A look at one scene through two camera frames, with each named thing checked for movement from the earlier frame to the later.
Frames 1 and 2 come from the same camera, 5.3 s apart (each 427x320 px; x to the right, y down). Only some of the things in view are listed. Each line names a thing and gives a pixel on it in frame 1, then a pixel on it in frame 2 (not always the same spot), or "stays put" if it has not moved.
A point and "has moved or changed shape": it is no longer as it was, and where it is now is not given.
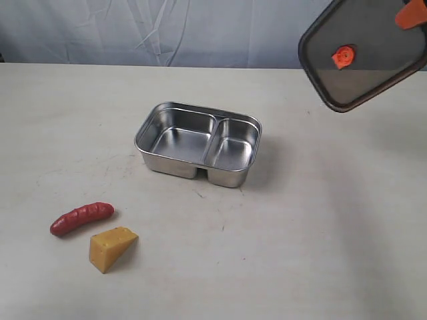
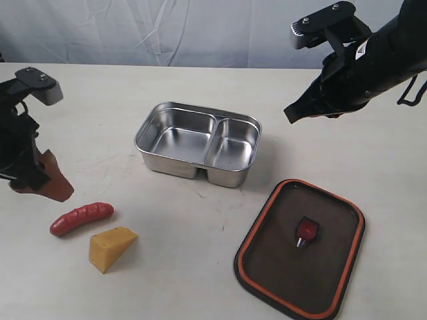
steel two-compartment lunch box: [177, 140] stays put
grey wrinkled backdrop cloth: [161, 33] stays put
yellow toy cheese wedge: [107, 249] stays put
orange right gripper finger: [413, 13] -> [345, 82]
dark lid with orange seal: [355, 50] has moved or changed shape
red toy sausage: [81, 215] stays put
